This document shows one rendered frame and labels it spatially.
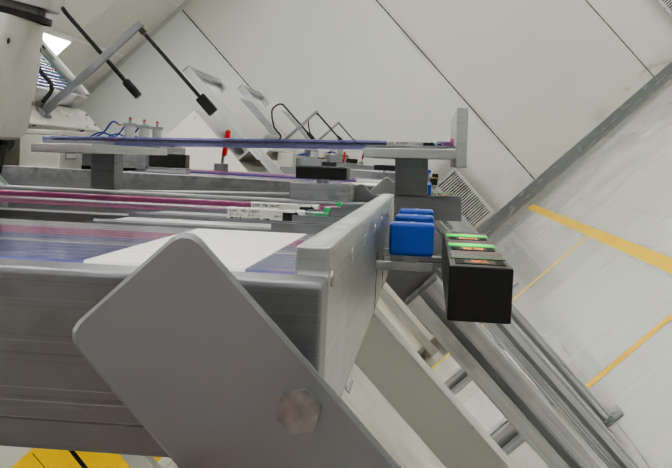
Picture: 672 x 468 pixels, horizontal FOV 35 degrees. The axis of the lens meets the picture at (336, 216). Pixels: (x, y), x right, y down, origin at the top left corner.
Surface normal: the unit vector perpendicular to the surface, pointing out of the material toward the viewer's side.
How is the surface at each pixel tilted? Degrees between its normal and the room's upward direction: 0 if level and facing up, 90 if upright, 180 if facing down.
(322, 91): 90
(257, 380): 90
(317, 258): 90
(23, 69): 145
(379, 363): 90
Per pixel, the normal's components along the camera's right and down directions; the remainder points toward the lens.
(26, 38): 0.97, 0.22
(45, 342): -0.09, 0.05
